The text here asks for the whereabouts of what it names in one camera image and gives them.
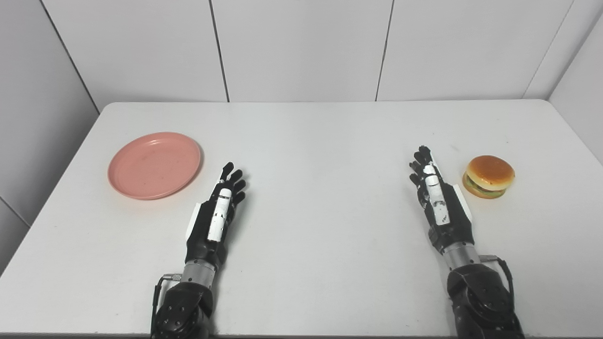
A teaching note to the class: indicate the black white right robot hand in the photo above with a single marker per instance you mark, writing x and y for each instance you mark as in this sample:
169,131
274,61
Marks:
447,216

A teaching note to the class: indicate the toy hamburger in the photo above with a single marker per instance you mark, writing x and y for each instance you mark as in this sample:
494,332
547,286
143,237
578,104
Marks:
489,176

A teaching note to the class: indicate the pink round plate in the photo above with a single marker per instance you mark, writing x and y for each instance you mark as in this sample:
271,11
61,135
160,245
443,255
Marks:
154,165

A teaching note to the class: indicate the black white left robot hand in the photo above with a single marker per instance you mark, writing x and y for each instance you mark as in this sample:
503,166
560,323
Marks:
207,230

